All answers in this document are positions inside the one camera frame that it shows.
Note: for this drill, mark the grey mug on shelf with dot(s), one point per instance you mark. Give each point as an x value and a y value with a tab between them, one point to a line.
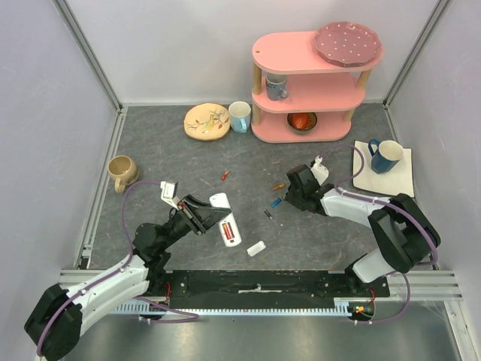
276	86

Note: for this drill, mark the black battery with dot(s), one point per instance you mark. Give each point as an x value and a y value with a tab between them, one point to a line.
268	214

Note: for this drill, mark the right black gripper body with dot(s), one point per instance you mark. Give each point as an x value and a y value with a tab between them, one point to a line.
297	201

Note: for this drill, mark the pink three-tier shelf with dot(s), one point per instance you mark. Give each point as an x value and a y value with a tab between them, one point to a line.
315	86

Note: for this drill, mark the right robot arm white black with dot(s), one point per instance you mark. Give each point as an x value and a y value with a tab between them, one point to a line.
403	234

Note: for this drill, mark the light blue mug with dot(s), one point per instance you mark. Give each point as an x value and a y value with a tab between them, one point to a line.
240	116

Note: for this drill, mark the orange cup in bowl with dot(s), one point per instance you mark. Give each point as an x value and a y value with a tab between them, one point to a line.
302	121

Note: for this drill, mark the red yellow battery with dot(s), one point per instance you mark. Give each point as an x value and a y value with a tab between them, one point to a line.
227	230

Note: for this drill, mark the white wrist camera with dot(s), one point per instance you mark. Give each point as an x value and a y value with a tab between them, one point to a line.
169	193
320	172

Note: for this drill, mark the white square plate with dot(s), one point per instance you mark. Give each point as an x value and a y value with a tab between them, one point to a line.
398	180

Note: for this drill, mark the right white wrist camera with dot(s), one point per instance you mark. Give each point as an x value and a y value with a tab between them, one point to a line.
320	172

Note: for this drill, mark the dark blue mug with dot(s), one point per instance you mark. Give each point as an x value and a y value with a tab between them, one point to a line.
384	155

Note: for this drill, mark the patterned dark bowl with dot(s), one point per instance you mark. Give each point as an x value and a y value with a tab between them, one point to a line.
289	116

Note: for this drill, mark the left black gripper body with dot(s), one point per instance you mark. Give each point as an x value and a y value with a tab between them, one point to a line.
184	219

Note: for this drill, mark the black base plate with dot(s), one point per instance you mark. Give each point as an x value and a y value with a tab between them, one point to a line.
206	286

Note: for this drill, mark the yellow floral plate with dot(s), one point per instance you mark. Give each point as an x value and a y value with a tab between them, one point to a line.
207	122

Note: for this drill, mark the white remote control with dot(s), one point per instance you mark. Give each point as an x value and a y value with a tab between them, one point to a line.
225	220

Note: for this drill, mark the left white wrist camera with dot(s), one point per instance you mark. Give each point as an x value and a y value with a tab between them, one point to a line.
169	193

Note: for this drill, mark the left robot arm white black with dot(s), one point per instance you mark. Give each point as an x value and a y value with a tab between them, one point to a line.
62	315

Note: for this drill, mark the red orange battery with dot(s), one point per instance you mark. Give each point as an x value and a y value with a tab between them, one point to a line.
224	175

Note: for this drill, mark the beige ceramic mug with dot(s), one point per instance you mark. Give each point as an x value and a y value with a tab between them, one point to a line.
123	171

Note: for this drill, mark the pink polka dot plate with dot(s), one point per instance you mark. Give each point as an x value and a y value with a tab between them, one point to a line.
347	44

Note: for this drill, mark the white battery cover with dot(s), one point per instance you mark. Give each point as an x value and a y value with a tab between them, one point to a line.
256	248

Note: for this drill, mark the white slotted cable duct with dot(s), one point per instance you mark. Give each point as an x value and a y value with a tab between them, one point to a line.
271	307

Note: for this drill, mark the blue battery near right gripper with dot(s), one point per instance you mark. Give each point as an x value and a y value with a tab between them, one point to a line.
276	202

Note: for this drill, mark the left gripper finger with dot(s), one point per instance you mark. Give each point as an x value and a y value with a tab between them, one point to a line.
208	219
205	209

